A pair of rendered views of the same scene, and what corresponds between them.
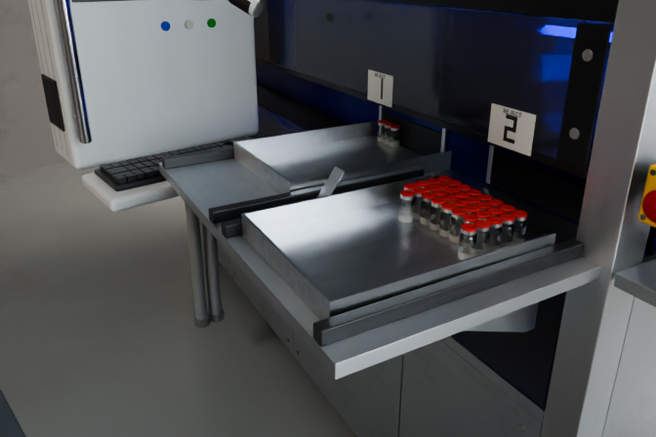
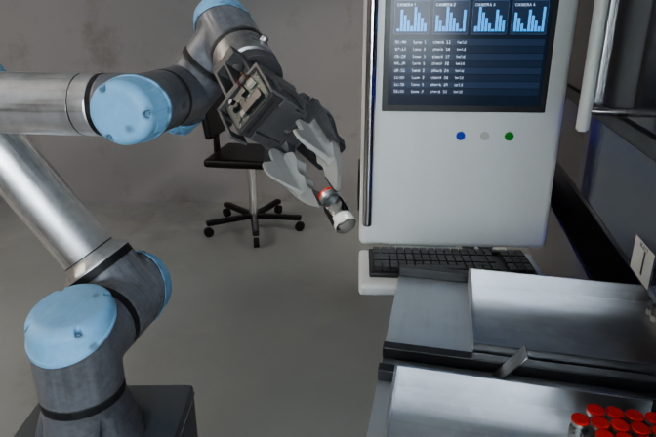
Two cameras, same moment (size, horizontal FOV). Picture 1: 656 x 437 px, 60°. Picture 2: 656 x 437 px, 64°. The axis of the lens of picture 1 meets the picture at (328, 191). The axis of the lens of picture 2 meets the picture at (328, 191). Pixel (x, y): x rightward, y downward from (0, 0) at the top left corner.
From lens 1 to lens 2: 0.34 m
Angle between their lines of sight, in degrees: 39
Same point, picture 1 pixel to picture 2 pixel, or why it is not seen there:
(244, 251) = (380, 403)
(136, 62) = (427, 164)
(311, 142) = (559, 290)
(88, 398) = (348, 420)
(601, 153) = not seen: outside the picture
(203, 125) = (481, 228)
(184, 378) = not seen: outside the picture
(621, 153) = not seen: outside the picture
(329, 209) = (494, 392)
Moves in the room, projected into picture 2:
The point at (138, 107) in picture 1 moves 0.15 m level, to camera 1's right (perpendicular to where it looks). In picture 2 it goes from (421, 202) to (473, 217)
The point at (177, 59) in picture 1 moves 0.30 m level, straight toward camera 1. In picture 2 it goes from (467, 165) to (432, 200)
